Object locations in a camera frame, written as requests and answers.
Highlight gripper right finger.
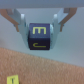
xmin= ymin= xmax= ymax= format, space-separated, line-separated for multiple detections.
xmin=49 ymin=7 xmax=84 ymax=50

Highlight yellow block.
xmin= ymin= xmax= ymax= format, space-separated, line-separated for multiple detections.
xmin=6 ymin=75 xmax=20 ymax=84

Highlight purple block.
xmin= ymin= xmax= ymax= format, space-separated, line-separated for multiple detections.
xmin=27 ymin=22 xmax=54 ymax=52

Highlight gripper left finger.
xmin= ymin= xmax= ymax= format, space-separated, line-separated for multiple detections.
xmin=0 ymin=8 xmax=30 ymax=50

